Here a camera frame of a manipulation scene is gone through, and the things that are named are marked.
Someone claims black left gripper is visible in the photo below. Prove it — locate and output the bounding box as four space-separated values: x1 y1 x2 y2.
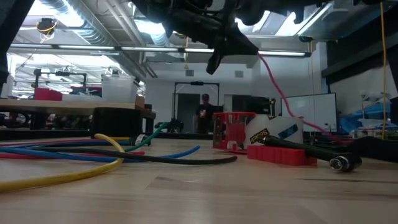
167 0 260 75

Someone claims thin red wire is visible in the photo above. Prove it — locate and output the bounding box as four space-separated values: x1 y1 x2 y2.
256 52 355 144

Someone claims long linear ceiling light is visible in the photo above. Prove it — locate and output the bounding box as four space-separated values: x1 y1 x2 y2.
7 42 312 58

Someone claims black and white cabinet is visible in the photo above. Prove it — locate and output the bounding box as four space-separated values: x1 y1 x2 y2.
223 93 277 114

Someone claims person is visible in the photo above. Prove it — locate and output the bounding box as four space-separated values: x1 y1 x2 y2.
195 93 216 134

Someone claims red dispenser with clear tape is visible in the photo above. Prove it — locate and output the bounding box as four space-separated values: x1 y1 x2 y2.
212 111 305 155

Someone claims small black robot gripper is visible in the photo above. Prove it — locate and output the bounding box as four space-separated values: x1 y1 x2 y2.
154 117 185 134

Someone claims whiteboard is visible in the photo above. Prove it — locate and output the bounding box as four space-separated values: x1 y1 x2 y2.
280 92 338 133

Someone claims red socket bit holder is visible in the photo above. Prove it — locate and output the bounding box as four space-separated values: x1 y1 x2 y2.
246 144 318 167

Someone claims clear plastic storage container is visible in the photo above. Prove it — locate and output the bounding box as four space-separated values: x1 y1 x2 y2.
101 73 140 104

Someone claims black ratchet wrench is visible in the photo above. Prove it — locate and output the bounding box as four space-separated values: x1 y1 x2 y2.
256 134 363 173

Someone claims blue tarp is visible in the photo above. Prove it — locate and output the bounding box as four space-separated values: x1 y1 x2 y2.
340 103 393 134

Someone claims wooden workbench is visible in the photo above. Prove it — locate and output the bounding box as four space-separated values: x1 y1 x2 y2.
0 98 157 140

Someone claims red storage box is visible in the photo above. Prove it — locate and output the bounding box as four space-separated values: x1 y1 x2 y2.
34 87 63 101

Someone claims thin yellow hanging cord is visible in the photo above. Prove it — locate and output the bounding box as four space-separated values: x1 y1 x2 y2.
183 35 190 70

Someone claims black gantry frame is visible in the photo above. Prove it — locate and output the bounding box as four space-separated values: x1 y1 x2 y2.
172 81 221 132
32 68 88 88

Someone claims blue cable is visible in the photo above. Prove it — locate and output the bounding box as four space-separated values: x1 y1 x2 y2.
0 141 201 164

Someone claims black cable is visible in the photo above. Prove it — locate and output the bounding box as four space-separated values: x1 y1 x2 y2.
29 142 239 166

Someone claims green cable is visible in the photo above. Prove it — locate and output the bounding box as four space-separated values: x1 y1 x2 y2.
0 121 169 156

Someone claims white label cable tie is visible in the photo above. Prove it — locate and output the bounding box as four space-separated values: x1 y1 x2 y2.
129 134 152 147

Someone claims yellow hanging extension cord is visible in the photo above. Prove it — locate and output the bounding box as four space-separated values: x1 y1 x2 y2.
379 0 389 140

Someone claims black and yellow cord reel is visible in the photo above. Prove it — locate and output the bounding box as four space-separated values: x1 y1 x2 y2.
35 17 59 41

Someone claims yellow cable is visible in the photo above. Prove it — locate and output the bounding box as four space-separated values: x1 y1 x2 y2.
0 133 126 194

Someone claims thick red cable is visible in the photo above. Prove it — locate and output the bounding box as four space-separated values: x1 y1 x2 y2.
0 138 146 160

